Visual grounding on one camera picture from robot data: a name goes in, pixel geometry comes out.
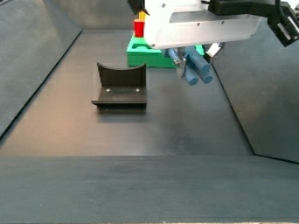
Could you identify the green shape sorter block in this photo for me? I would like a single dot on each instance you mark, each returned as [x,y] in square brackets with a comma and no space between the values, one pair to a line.
[141,54]

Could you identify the black fixture bracket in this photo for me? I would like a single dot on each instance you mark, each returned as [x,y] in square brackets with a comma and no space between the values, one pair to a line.
[121,86]

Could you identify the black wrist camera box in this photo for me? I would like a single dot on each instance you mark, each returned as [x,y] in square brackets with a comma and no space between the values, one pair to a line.
[276,11]

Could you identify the red square peg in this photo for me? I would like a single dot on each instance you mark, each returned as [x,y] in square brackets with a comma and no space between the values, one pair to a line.
[138,28]

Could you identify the yellow rectangular peg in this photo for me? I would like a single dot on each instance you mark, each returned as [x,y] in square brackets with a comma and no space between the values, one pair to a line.
[141,16]

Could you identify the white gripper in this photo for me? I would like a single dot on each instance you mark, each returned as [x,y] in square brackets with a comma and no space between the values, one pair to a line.
[178,23]

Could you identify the blue three prong object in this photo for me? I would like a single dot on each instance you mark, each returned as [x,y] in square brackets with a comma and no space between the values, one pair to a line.
[197,68]

